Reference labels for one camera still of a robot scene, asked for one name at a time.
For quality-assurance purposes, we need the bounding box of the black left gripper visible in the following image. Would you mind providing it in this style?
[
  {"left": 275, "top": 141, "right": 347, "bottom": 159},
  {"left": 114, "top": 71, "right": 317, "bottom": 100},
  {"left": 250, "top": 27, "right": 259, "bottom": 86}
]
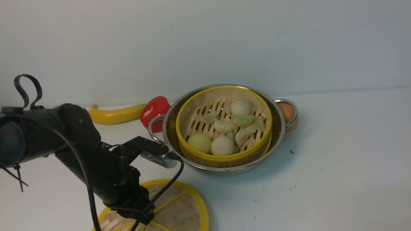
[{"left": 104, "top": 166, "right": 155, "bottom": 225}]

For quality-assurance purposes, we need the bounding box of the yellow woven bamboo steamer lid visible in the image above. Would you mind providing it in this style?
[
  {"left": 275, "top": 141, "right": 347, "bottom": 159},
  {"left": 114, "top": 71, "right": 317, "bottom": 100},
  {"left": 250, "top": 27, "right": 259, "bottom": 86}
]
[{"left": 98, "top": 179, "right": 211, "bottom": 231}]

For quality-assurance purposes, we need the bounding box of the yellow rimmed bamboo steamer basket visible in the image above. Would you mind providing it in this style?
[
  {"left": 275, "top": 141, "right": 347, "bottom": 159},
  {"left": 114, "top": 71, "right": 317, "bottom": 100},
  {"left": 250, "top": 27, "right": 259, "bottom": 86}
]
[{"left": 173, "top": 85, "right": 282, "bottom": 169}]

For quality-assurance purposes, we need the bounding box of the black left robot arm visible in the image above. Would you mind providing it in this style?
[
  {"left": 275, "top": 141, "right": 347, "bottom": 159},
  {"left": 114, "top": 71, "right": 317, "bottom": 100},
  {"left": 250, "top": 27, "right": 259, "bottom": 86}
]
[{"left": 0, "top": 104, "right": 155, "bottom": 226}]

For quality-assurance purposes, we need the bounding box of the stainless steel pot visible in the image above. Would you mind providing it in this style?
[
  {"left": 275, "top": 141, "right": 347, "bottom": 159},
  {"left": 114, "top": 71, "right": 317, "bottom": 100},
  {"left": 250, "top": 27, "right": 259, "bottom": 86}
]
[{"left": 147, "top": 84, "right": 298, "bottom": 176}]

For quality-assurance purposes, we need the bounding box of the green round bun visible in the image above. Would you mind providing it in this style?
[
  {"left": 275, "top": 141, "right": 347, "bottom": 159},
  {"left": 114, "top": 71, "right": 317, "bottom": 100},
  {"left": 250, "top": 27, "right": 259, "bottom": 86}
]
[{"left": 187, "top": 133, "right": 212, "bottom": 154}]

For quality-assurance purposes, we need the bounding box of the yellow toy banana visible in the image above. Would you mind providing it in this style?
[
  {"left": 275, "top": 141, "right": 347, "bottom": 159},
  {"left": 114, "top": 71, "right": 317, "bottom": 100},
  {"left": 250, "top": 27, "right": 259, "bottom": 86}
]
[{"left": 88, "top": 104, "right": 146, "bottom": 125}]

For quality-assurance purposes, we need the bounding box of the red toy bell pepper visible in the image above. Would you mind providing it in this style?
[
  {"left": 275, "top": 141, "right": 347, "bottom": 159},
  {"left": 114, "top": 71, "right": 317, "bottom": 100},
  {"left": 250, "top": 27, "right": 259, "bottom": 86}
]
[{"left": 140, "top": 96, "right": 170, "bottom": 130}]

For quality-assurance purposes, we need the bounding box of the small green dumpling top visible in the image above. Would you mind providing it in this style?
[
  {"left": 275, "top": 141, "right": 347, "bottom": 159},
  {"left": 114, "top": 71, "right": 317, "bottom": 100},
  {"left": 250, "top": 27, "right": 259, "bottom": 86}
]
[{"left": 201, "top": 111, "right": 218, "bottom": 125}]

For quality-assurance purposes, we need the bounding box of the white dumpling lower right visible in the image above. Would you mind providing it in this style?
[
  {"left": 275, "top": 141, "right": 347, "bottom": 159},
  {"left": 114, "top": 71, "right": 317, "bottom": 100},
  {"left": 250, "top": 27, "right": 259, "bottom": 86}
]
[{"left": 235, "top": 126, "right": 256, "bottom": 149}]

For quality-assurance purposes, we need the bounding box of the pink dumpling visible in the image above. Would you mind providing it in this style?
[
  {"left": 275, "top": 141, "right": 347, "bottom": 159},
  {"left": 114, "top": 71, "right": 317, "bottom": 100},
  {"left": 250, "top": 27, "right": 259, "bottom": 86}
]
[{"left": 223, "top": 101, "right": 232, "bottom": 116}]

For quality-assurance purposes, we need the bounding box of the green dumpling right of centre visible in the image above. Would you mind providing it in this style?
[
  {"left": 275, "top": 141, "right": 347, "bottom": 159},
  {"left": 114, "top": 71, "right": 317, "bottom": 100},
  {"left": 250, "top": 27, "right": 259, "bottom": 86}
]
[{"left": 231, "top": 115, "right": 255, "bottom": 128}]

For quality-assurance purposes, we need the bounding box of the green dumpling far right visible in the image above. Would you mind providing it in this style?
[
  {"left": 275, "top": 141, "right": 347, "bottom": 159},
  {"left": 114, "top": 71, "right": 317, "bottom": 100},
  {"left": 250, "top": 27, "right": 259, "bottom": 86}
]
[{"left": 253, "top": 116, "right": 266, "bottom": 133}]

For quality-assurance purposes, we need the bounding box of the orange toy egg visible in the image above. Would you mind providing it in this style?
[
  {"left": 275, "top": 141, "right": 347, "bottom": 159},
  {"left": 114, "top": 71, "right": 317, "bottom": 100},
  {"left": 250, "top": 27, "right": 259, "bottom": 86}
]
[{"left": 277, "top": 102, "right": 299, "bottom": 133}]

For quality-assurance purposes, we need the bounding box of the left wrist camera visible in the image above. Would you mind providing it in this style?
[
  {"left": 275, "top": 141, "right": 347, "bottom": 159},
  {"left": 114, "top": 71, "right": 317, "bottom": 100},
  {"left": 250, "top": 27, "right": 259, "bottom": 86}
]
[{"left": 122, "top": 136, "right": 177, "bottom": 169}]

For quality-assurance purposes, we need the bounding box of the black camera cable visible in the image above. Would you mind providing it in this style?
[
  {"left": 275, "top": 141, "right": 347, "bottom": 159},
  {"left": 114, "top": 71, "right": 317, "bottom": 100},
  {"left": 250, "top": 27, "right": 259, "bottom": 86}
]
[{"left": 0, "top": 74, "right": 185, "bottom": 231}]

